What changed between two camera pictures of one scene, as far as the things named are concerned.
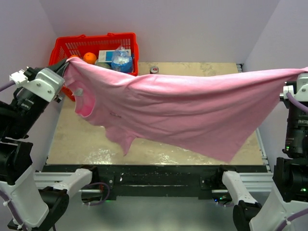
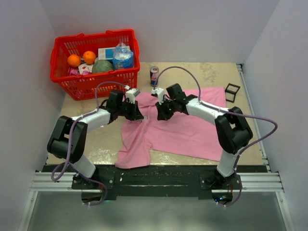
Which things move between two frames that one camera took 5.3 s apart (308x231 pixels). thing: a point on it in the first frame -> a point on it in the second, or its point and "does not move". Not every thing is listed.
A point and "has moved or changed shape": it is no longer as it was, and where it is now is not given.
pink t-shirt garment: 223,113 has moved or changed shape
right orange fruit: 90,57 does not move
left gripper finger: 59,67 -> 128,109
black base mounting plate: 160,180 does not move
